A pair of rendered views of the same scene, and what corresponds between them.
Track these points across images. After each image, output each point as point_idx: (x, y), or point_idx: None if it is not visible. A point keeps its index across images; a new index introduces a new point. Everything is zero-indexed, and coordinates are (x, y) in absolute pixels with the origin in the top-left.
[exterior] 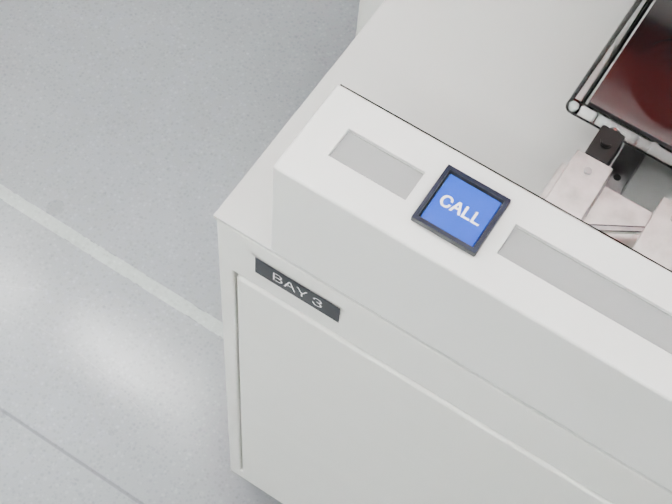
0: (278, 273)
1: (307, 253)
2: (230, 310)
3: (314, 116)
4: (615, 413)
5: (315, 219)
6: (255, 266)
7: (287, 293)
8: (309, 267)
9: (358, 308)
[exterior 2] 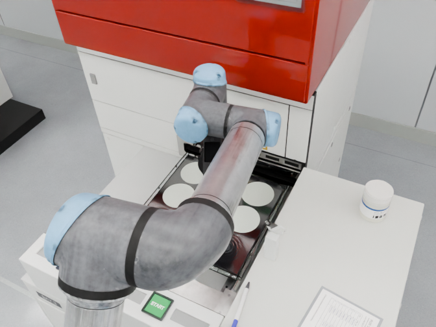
0: (42, 294)
1: (41, 285)
2: (45, 312)
3: (34, 242)
4: (122, 322)
5: (35, 274)
6: (37, 294)
7: (48, 302)
8: (45, 290)
9: (61, 302)
